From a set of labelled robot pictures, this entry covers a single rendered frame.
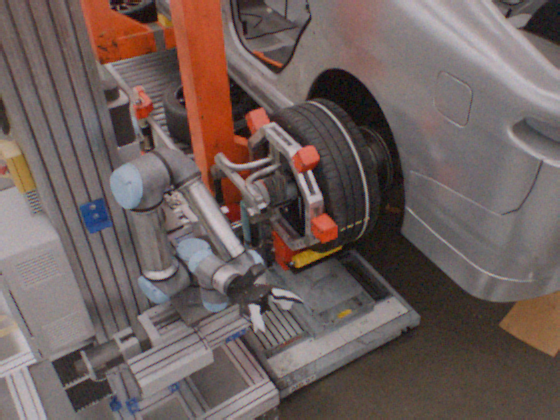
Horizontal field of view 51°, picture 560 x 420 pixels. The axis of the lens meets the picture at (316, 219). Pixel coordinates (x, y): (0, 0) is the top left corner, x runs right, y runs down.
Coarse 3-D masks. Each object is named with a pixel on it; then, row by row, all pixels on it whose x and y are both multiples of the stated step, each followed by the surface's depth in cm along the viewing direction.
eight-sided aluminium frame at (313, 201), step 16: (272, 128) 246; (256, 144) 262; (288, 144) 241; (256, 160) 271; (288, 160) 235; (304, 192) 233; (320, 192) 235; (320, 208) 237; (272, 224) 278; (288, 224) 275; (288, 240) 267; (304, 240) 250
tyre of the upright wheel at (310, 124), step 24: (288, 120) 242; (312, 120) 239; (264, 144) 274; (312, 144) 233; (336, 144) 235; (360, 144) 239; (336, 168) 233; (336, 192) 233; (360, 192) 239; (336, 216) 237; (360, 216) 245; (336, 240) 248
